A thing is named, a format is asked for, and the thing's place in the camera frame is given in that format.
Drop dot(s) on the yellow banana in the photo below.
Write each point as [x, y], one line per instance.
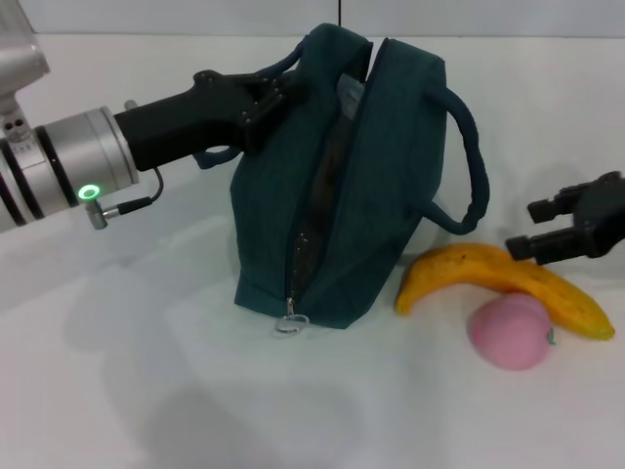
[488, 266]

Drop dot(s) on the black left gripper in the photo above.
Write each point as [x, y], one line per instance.
[176, 127]

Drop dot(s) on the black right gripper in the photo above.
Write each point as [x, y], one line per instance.
[608, 215]

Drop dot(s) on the dark teal fabric bag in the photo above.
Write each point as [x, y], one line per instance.
[390, 195]

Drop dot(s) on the pink peach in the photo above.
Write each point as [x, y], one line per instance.
[508, 337]

